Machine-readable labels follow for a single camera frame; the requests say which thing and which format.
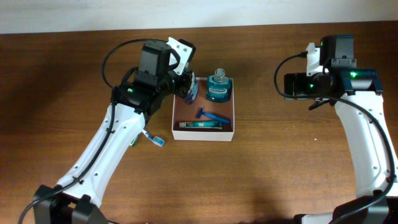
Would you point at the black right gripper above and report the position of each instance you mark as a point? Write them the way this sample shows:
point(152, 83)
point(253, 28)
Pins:
point(300, 81)

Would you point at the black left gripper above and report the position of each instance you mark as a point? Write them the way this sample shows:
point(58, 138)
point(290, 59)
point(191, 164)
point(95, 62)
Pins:
point(184, 87)

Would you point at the pink cardboard box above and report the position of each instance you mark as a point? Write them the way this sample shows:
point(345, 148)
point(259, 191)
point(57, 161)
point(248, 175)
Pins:
point(203, 120)

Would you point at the blue disposable razor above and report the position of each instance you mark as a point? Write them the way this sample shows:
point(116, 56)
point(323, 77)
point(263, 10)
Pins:
point(213, 116)

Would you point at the green Dettol soap box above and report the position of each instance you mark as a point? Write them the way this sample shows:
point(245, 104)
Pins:
point(133, 143)

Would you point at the teal mouthwash bottle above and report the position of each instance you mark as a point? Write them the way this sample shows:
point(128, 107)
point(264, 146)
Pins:
point(218, 86)

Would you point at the teal white toothpaste tube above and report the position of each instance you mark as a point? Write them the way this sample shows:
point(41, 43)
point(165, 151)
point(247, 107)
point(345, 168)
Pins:
point(202, 125)

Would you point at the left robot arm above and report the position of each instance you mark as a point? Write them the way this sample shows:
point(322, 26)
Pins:
point(78, 195)

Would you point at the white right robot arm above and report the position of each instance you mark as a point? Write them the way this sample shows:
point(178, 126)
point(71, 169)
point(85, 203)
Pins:
point(358, 102)

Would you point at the blue white toothbrush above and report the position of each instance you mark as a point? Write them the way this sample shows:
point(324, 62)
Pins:
point(155, 139)

